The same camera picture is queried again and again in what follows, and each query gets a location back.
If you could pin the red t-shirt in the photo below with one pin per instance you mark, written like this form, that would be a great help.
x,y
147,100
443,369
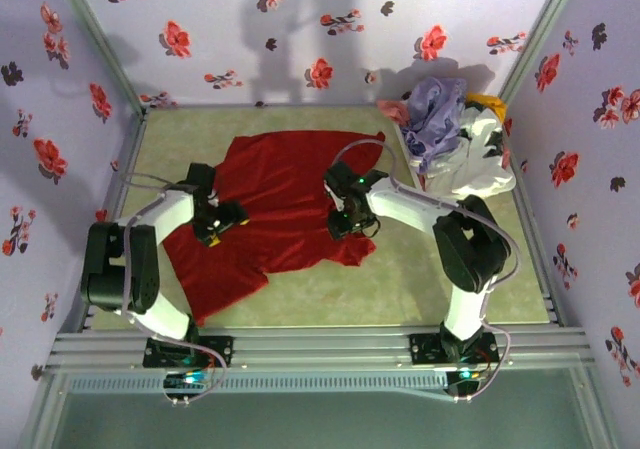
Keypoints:
x,y
285,194

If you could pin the white plastic basket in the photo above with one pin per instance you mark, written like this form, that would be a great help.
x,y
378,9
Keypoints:
x,y
419,176

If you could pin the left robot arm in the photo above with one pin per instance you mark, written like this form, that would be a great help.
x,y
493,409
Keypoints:
x,y
172,214

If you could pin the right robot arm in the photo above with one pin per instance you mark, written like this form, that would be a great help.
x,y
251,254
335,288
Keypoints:
x,y
415,211

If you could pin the pink t-shirt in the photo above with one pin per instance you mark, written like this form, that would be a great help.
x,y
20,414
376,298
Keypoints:
x,y
395,111

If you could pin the purple t-shirt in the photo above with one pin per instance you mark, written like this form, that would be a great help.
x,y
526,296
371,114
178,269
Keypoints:
x,y
435,119

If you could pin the white t-shirt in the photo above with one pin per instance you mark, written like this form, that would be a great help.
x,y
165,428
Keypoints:
x,y
480,169

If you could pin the yellow t-shirt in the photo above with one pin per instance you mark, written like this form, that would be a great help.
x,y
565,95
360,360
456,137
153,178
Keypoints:
x,y
487,101

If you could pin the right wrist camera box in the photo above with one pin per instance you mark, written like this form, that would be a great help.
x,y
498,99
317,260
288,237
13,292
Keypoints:
x,y
341,174

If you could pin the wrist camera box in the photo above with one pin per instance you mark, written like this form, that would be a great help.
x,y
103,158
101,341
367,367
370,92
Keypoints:
x,y
200,175
341,174

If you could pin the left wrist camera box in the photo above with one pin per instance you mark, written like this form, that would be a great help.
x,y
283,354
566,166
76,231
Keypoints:
x,y
200,175

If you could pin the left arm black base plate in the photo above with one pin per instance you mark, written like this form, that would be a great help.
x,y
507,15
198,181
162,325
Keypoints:
x,y
220,351

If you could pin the thin aluminium back rail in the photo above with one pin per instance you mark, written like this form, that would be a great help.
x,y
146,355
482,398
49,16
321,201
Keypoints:
x,y
225,105

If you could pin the aluminium mounting rail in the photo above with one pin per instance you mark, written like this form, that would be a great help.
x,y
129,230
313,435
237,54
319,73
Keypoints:
x,y
320,349

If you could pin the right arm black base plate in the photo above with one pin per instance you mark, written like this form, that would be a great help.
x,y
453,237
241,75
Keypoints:
x,y
422,349

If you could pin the aluminium corner post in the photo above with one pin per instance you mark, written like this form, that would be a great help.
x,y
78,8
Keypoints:
x,y
535,39
101,39

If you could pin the aluminium frame leg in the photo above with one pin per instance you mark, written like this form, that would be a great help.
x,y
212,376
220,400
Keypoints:
x,y
44,409
595,409

